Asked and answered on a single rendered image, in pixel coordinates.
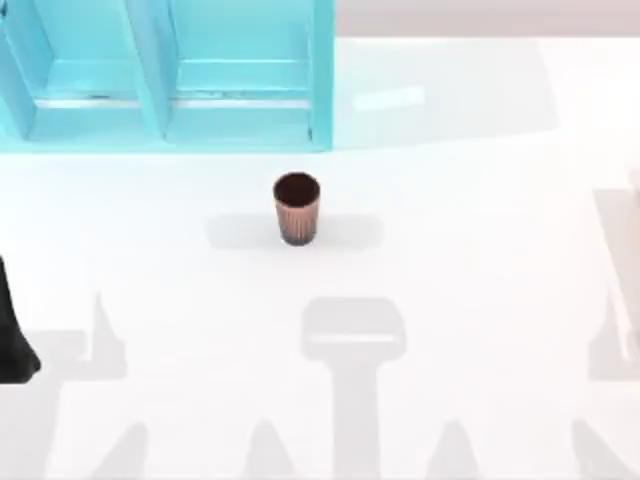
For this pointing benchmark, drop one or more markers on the brown ribbed cup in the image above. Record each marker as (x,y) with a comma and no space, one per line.
(296,212)

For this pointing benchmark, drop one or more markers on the light blue rack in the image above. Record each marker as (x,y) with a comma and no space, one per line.
(150,75)

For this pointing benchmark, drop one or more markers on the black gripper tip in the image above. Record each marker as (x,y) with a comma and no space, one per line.
(12,345)

